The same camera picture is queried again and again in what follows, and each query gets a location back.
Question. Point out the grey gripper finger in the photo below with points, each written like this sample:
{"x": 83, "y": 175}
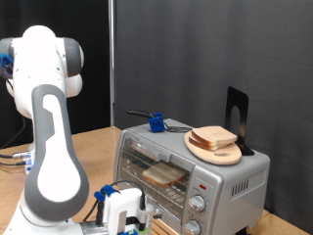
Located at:
{"x": 157, "y": 215}

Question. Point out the round wooden board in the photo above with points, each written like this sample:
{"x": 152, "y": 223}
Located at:
{"x": 215, "y": 157}

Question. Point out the metal spatula with blue block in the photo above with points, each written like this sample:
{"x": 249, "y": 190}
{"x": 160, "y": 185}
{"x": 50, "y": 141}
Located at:
{"x": 156, "y": 123}

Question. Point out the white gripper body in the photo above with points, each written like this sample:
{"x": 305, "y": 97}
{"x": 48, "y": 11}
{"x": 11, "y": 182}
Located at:
{"x": 122, "y": 205}

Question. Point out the silver toaster oven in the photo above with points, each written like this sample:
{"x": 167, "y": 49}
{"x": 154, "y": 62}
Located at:
{"x": 172, "y": 140}

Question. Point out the white bread slice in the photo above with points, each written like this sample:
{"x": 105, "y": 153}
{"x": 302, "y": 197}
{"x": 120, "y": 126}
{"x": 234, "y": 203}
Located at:
{"x": 200, "y": 146}
{"x": 164, "y": 174}
{"x": 213, "y": 135}

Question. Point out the black metal bookend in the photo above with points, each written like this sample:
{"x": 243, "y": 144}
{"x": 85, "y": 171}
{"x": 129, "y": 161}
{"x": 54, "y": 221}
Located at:
{"x": 243, "y": 101}

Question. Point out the vertical metal pole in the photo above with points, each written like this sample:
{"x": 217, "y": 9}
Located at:
{"x": 111, "y": 81}

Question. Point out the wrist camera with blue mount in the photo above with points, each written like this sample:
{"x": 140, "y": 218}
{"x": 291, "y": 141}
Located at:
{"x": 146, "y": 215}

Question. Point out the wooden box under oven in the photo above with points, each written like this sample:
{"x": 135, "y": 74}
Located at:
{"x": 163, "y": 228}

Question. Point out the silver oven knob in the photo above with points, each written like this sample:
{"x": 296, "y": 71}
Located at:
{"x": 192, "y": 227}
{"x": 197, "y": 203}

